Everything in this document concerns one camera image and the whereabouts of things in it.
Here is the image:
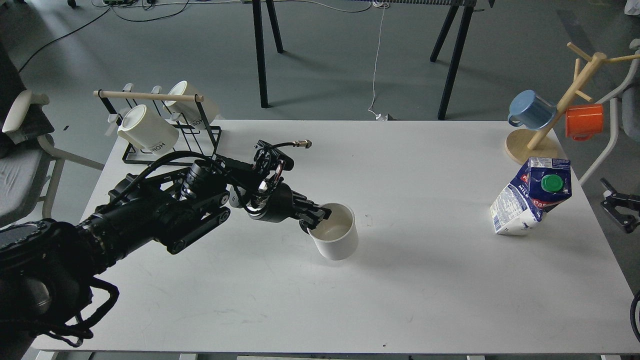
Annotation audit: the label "black table legs left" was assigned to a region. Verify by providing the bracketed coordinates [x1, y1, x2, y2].
[251, 0, 285, 109]

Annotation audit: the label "wooden mug tree stand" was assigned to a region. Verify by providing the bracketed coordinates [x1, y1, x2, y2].
[505, 42, 636, 165]

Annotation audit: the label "white chair left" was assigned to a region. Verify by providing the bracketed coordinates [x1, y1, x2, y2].
[0, 134, 105, 227]

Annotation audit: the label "white hanging cable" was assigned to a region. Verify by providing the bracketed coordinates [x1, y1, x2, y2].
[367, 0, 391, 122]

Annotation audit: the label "blue white milk carton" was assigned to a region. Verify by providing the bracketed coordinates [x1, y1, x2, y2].
[489, 156, 572, 236]

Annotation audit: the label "blue metal mug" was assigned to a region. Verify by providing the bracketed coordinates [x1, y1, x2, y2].
[507, 89, 558, 131]

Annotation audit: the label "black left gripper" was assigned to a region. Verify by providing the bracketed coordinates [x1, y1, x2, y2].
[247, 182, 332, 235]

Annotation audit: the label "black wire mug rack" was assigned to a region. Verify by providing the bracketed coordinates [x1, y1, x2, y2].
[93, 83, 222, 166]

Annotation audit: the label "cream mug rear on rack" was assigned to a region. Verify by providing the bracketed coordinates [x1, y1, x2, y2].
[163, 80, 220, 130]

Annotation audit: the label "cream mug on rack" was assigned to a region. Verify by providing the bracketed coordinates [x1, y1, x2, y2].
[163, 80, 220, 130]
[117, 104, 179, 157]

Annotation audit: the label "black table legs right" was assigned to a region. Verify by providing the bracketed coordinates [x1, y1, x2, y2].
[429, 0, 479, 121]

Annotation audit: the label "white chair right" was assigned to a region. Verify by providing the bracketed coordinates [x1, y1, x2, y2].
[579, 38, 640, 186]

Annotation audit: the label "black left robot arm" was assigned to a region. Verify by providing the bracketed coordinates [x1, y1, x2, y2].
[0, 140, 332, 360]

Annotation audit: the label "orange mug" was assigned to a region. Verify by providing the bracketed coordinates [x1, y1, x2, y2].
[565, 104, 604, 141]

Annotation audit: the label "white mug with black handle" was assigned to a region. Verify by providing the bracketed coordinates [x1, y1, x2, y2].
[302, 202, 359, 261]

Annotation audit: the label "black floor cable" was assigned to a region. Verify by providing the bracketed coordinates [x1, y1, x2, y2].
[18, 0, 191, 72]

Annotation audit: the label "cream mug front on rack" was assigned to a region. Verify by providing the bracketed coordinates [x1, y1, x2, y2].
[117, 104, 179, 157]

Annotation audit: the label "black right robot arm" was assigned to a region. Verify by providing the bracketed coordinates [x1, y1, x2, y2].
[599, 177, 640, 234]

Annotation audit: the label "white chair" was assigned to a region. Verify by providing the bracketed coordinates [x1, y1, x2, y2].
[579, 38, 640, 186]
[0, 134, 105, 227]

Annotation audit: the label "black table legs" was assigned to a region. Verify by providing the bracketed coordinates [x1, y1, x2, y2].
[251, 0, 285, 109]
[429, 0, 479, 121]

